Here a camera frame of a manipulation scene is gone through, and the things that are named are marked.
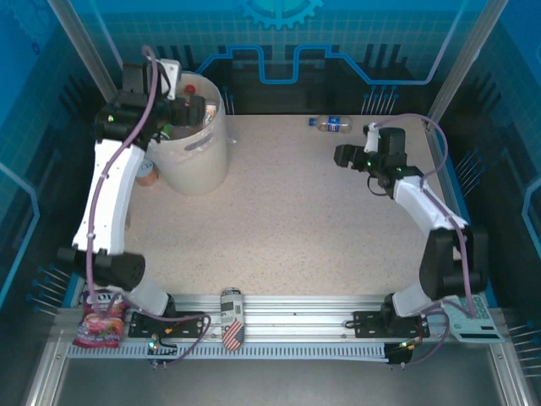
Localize flag pattern can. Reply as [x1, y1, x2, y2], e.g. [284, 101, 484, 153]
[219, 287, 246, 351]

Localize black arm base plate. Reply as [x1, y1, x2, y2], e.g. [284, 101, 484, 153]
[352, 310, 429, 339]
[128, 310, 208, 339]

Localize white slotted cable duct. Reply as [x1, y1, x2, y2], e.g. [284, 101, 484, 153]
[67, 340, 391, 361]

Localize aluminium frame post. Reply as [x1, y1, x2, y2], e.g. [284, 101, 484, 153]
[424, 0, 511, 130]
[45, 0, 133, 130]

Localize copper can white lid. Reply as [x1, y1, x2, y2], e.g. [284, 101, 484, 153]
[135, 159, 161, 187]

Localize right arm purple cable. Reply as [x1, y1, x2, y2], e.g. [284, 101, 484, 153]
[371, 112, 475, 367]

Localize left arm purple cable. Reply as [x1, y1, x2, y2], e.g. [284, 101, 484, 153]
[84, 45, 212, 367]

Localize beige plastic bin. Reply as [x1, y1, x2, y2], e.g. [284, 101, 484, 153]
[145, 72, 230, 196]

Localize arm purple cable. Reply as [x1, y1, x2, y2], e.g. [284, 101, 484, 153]
[84, 45, 212, 367]
[371, 112, 475, 367]

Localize berry candy bag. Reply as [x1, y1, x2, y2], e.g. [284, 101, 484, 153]
[71, 289, 128, 348]

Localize clear plastic bin liner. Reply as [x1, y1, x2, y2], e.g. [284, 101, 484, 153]
[145, 74, 238, 147]

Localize aluminium mounting rail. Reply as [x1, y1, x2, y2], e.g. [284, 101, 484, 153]
[120, 293, 449, 344]

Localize Pepsi bottle blue label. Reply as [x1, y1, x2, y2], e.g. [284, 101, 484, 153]
[307, 114, 352, 134]

